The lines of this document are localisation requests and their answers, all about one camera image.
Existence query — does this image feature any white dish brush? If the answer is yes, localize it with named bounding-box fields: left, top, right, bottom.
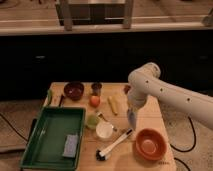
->
left=96, top=129, right=133, bottom=161

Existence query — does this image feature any grey sponge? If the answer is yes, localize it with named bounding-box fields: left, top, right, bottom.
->
left=62, top=134, right=78, bottom=158

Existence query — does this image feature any green-handled utensil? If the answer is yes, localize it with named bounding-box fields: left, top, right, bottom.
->
left=46, top=89, right=52, bottom=106

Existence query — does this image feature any black floor cable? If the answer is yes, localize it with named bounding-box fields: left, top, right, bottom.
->
left=0, top=112, right=38, bottom=143

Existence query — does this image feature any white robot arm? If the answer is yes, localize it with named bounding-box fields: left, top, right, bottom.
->
left=127, top=62, right=213, bottom=130

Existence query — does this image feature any orange peach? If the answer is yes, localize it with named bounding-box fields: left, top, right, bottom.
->
left=89, top=96, right=100, bottom=107

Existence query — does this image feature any black power cable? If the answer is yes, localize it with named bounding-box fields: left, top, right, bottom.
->
left=169, top=116, right=197, bottom=171

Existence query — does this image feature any green plastic cup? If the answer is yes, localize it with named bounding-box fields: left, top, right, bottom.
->
left=86, top=115, right=99, bottom=130

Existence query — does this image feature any orange plastic bowl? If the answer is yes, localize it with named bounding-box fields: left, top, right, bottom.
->
left=134, top=128, right=167, bottom=161

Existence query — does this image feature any grey towel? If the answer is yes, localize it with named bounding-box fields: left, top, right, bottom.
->
left=127, top=111, right=137, bottom=130

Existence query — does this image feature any white paper cup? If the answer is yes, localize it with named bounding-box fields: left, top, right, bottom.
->
left=96, top=121, right=113, bottom=140

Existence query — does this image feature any black-handled utensil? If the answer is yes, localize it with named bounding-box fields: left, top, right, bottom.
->
left=58, top=94, right=65, bottom=107

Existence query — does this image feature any metal spoon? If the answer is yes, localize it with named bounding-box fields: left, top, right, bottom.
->
left=96, top=111, right=117, bottom=132

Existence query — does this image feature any brown grape bunch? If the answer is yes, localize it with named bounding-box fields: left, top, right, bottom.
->
left=124, top=85, right=131, bottom=94

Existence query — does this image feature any dark red bowl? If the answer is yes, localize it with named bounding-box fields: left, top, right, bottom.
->
left=64, top=82, right=84, bottom=101

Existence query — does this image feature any small metal cup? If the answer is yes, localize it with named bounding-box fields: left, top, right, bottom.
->
left=91, top=82, right=102, bottom=96

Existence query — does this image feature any green plastic tray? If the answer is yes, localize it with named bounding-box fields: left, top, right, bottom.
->
left=20, top=107, right=85, bottom=171

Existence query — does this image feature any wooden chair frame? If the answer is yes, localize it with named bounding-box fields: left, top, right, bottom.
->
left=55, top=0, right=134, bottom=31

